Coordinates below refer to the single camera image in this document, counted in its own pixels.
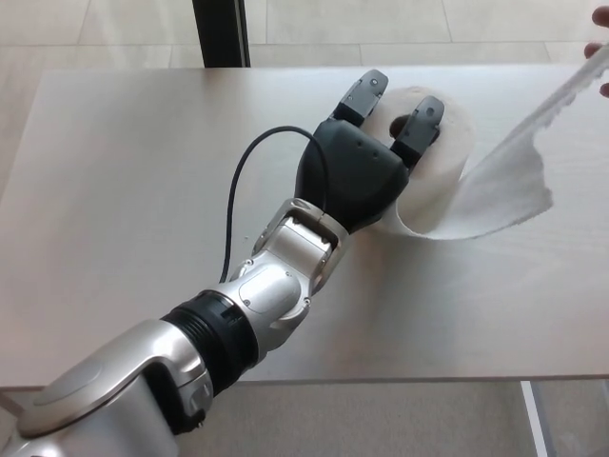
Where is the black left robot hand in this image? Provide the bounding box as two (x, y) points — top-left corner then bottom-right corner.
(294, 69), (447, 235)

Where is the person's bare hand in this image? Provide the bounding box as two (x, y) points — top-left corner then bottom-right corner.
(583, 9), (609, 99)

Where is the white toilet paper roll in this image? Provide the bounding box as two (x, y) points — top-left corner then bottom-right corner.
(363, 55), (609, 242)

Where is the black vertical pillar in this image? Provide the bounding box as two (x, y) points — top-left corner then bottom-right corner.
(191, 0), (252, 69)

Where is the white metal table leg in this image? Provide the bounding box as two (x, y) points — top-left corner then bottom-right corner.
(520, 380), (546, 457)

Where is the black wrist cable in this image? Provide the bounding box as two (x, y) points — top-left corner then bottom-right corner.
(219, 124), (332, 282)

